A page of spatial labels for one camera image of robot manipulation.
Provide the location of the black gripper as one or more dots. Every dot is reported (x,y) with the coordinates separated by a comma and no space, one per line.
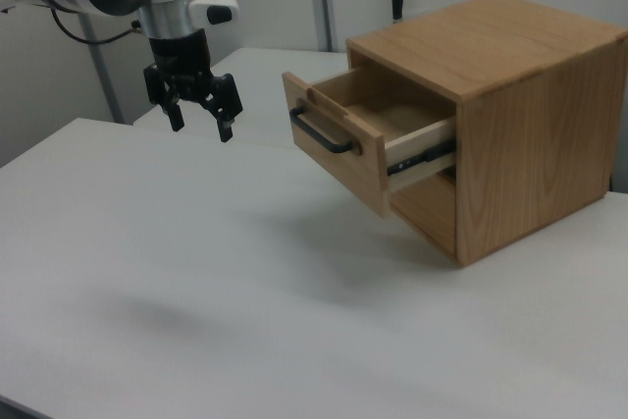
(179,53)

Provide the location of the wooden cabinet box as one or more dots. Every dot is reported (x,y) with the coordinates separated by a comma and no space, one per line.
(530,144)

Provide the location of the black drawer slide rail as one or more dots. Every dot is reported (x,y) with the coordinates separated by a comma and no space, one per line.
(417,158)

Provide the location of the wooden drawer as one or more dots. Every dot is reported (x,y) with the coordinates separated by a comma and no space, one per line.
(338,144)

